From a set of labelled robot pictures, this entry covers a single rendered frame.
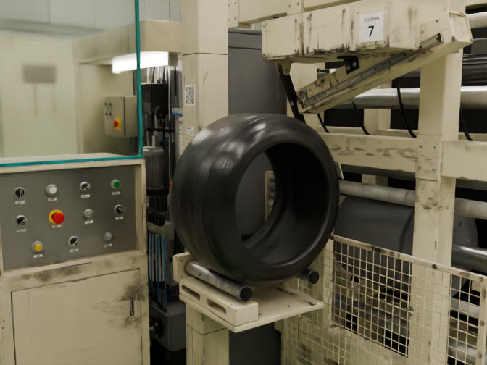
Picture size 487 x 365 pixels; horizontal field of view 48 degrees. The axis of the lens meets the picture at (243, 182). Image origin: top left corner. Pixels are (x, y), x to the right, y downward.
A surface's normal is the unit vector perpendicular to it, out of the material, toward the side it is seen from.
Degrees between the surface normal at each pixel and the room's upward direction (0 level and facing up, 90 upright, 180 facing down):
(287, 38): 90
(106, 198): 90
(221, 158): 65
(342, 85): 90
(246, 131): 49
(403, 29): 90
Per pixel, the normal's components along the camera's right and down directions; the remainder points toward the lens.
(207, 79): 0.58, 0.11
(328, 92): -0.82, 0.08
